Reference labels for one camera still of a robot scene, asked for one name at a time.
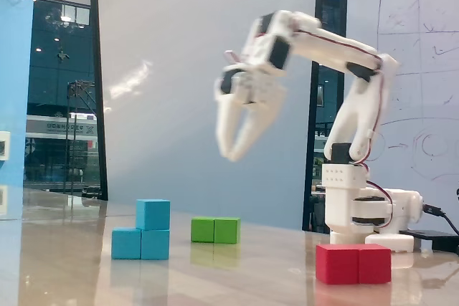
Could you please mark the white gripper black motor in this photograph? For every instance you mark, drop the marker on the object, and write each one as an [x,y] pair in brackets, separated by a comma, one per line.
[247,96]

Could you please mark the long red block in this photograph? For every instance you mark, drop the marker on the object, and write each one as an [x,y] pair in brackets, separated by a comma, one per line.
[353,264]

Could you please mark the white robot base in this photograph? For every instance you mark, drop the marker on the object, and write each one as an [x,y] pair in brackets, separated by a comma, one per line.
[405,205]

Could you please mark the flat black box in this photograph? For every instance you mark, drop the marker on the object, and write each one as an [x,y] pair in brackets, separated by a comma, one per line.
[441,239]

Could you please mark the white wall socket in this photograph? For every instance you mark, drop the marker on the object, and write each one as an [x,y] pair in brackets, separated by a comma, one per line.
[4,146]

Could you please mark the black window frame post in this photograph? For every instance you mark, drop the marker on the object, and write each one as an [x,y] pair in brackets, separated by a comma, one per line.
[343,5]
[313,105]
[98,105]

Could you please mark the white storefront sign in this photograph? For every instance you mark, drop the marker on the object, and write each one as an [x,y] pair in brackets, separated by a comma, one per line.
[61,127]

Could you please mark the long blue block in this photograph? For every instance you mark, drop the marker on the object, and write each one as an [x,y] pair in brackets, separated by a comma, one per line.
[125,245]

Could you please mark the small blue cube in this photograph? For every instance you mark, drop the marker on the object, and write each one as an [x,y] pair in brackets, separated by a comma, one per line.
[153,214]

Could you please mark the whiteboard with marker drawing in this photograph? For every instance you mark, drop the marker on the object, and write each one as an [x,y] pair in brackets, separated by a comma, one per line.
[430,15]

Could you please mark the long green block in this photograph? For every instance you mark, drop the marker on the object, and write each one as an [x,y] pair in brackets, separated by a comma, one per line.
[215,230]

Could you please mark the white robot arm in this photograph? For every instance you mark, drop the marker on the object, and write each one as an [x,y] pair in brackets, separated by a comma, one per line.
[330,42]

